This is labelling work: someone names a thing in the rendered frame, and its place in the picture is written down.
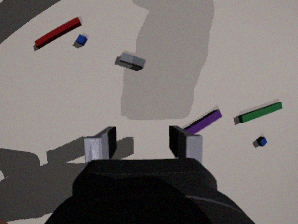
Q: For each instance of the dark red rod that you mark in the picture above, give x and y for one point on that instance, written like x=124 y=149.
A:
x=56 y=33

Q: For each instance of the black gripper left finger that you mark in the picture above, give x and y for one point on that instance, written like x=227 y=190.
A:
x=101 y=146

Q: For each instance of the grey rectangular block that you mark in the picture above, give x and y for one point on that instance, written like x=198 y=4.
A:
x=132 y=60

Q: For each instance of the green rod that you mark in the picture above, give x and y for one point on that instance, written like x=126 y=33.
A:
x=260 y=112

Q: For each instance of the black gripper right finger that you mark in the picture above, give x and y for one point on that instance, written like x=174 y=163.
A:
x=185 y=145

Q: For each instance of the small blue cube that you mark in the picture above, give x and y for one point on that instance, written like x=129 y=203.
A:
x=81 y=40
x=261 y=141

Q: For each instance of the purple rod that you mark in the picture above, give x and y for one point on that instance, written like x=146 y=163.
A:
x=204 y=122

